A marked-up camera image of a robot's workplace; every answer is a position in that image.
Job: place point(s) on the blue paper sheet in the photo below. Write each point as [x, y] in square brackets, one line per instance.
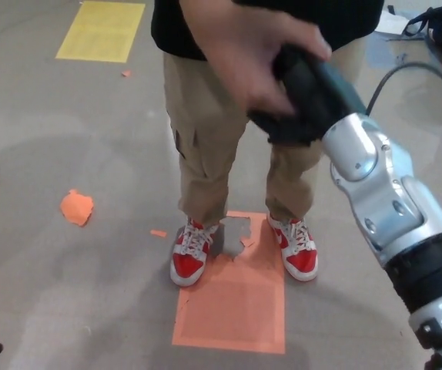
[379, 54]

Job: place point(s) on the crumpled orange paper piece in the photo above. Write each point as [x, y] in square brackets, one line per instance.
[75, 207]

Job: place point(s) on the khaki cargo trousers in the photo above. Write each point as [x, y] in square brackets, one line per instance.
[205, 154]

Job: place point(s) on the red white right sneaker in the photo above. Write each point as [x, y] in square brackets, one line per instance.
[187, 264]

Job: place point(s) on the white paper sheet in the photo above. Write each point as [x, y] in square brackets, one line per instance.
[392, 21]

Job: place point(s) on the red white sneaker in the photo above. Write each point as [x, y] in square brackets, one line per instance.
[300, 259]
[187, 264]

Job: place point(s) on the small orange paper scrap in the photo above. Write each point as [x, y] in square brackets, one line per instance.
[126, 73]
[158, 233]

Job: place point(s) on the yellow paper sheet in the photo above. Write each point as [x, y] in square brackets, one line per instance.
[99, 32]

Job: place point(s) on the person's right hand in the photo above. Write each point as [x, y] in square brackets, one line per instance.
[244, 50]

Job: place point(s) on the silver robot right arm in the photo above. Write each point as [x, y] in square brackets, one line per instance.
[379, 165]

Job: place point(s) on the red white left sneaker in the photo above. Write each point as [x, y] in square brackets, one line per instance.
[300, 259]

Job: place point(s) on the torn orange paper sheet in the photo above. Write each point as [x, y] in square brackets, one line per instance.
[236, 308]

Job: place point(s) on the black t-shirt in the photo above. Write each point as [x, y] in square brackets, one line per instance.
[175, 27]

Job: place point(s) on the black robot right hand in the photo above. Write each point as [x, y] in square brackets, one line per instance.
[313, 104]

